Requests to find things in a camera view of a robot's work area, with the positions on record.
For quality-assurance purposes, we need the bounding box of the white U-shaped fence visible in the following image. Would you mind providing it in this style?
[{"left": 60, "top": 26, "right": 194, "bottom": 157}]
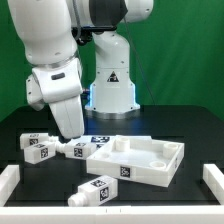
[{"left": 0, "top": 165, "right": 224, "bottom": 224}]

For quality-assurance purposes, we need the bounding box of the white square tabletop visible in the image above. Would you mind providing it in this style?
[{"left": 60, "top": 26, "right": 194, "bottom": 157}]
[{"left": 86, "top": 135, "right": 184, "bottom": 187}]

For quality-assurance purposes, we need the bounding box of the black camera stand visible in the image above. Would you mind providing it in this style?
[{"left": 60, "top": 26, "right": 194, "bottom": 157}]
[{"left": 71, "top": 27, "right": 95, "bottom": 46}]

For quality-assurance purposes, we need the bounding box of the white tag sheet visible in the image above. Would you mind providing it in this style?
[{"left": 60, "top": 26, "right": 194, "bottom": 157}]
[{"left": 79, "top": 135, "right": 112, "bottom": 149}]

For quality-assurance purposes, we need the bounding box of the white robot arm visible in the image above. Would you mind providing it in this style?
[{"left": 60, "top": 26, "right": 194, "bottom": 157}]
[{"left": 7, "top": 0, "right": 154, "bottom": 139}]

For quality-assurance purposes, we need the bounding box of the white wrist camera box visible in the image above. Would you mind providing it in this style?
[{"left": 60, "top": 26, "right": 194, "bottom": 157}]
[{"left": 26, "top": 75, "right": 44, "bottom": 111}]

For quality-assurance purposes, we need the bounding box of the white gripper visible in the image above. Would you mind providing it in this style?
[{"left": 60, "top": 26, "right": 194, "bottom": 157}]
[{"left": 33, "top": 58, "right": 84, "bottom": 139}]

